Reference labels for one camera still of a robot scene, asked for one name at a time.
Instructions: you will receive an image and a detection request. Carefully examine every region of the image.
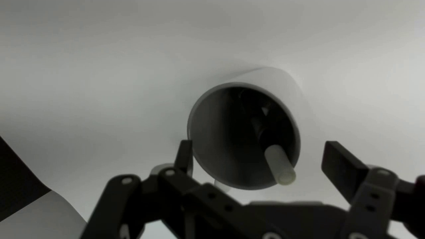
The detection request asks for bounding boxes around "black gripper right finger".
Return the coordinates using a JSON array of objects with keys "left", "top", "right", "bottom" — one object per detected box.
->
[{"left": 322, "top": 139, "right": 425, "bottom": 239}]

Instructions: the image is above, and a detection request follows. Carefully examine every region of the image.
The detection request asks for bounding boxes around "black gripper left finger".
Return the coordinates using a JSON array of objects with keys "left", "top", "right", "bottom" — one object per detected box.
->
[{"left": 79, "top": 138, "right": 290, "bottom": 239}]

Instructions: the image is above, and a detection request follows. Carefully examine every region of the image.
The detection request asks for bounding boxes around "white stick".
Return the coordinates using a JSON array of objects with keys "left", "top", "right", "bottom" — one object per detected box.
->
[{"left": 250, "top": 113, "right": 298, "bottom": 187}]

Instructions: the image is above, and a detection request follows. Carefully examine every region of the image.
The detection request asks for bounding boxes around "white ceramic mug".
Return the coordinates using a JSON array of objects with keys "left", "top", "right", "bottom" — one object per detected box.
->
[{"left": 150, "top": 65, "right": 322, "bottom": 194}]

